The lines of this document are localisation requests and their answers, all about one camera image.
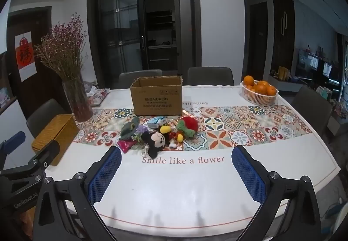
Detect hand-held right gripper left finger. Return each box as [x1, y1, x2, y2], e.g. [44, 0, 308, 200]
[33, 146, 122, 241]

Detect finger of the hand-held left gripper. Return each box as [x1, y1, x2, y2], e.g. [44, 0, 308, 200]
[27, 140, 60, 169]
[0, 131, 26, 160]

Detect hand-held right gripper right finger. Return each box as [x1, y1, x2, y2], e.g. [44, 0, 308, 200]
[231, 144, 323, 241]

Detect black mouse plush toy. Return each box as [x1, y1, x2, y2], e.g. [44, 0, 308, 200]
[141, 125, 185, 158]

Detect red plush toy green bow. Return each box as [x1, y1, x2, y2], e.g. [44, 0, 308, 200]
[175, 116, 198, 138]

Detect cardboard box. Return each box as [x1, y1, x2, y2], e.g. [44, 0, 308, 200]
[130, 76, 183, 116]

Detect yellow woven box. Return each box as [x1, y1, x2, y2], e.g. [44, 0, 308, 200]
[31, 114, 80, 167]

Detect pink red packet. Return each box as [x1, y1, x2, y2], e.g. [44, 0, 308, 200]
[117, 140, 138, 154]

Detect grey dining chair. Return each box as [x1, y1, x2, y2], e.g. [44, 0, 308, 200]
[187, 67, 234, 86]
[118, 70, 164, 89]
[291, 86, 333, 146]
[26, 98, 74, 138]

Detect purple artificial flower sprig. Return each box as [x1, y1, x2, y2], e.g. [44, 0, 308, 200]
[132, 125, 150, 146]

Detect blue white tissue pack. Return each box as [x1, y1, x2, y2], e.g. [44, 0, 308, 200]
[147, 116, 167, 128]

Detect floral printed cloth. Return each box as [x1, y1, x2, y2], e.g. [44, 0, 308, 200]
[82, 80, 110, 108]

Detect white plastic basket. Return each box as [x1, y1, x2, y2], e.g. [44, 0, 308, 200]
[240, 80, 279, 106]

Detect pile of oranges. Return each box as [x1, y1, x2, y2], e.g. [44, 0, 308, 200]
[243, 75, 276, 96]

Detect dried pink flower bunch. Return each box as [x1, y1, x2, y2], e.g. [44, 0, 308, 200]
[34, 12, 89, 82]

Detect yellow bottles on shelf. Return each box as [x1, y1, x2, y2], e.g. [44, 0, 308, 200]
[277, 65, 290, 81]

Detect lit display screen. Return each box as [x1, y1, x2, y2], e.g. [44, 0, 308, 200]
[298, 51, 319, 70]
[322, 61, 333, 78]

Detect dark room door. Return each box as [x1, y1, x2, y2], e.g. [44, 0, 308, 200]
[249, 3, 269, 73]

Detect sliding glass door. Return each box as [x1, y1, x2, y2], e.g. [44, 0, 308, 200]
[98, 0, 144, 81]

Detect red white wall calendar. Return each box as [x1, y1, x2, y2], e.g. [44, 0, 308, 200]
[14, 31, 37, 81]

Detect dark cabinet with long handles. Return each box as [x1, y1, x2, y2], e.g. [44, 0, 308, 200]
[272, 0, 295, 78]

